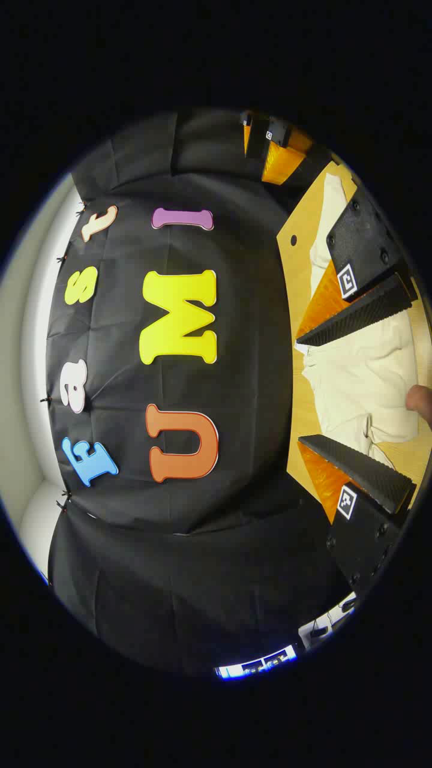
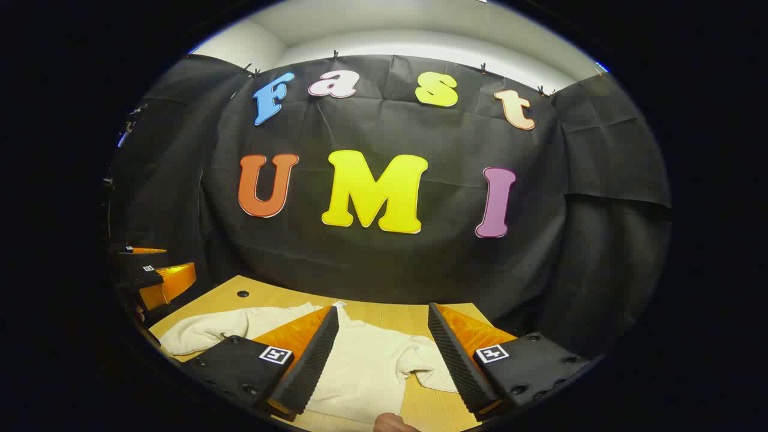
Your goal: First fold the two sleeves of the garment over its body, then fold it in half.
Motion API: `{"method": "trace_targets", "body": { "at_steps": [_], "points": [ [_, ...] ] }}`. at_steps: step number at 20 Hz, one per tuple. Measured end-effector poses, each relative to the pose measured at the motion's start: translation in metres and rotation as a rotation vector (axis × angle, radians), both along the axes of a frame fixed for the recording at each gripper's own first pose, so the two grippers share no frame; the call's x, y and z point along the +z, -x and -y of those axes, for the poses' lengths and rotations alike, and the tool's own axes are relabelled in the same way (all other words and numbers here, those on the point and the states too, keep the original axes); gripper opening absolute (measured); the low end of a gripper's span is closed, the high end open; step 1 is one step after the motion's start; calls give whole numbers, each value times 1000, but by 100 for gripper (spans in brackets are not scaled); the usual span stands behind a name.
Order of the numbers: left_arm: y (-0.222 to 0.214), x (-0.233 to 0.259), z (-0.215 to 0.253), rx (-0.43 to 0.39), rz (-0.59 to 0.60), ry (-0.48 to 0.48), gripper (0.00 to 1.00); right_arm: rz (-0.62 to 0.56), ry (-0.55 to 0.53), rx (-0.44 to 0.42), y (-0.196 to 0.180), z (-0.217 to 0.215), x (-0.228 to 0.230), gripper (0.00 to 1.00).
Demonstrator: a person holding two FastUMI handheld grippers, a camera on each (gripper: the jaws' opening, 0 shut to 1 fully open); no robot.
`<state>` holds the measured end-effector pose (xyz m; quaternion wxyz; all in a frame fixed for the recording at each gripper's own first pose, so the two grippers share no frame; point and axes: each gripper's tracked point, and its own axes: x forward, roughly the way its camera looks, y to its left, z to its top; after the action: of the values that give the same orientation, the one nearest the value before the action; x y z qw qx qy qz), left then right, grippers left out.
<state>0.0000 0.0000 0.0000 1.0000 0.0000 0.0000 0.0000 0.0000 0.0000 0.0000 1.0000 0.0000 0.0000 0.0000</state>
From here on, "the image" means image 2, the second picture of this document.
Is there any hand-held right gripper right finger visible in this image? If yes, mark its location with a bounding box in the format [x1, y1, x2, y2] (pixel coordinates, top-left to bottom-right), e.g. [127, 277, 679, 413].
[427, 302, 593, 422]

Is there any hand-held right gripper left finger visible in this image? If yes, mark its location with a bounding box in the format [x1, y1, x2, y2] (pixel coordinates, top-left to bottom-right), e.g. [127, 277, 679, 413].
[180, 305, 340, 422]

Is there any black backdrop cloth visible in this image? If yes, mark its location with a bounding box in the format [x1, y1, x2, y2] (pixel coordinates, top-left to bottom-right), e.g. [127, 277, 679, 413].
[108, 54, 671, 355]

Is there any cream sweatshirt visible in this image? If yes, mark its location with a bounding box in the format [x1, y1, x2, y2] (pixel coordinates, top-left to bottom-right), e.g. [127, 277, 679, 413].
[159, 302, 466, 425]

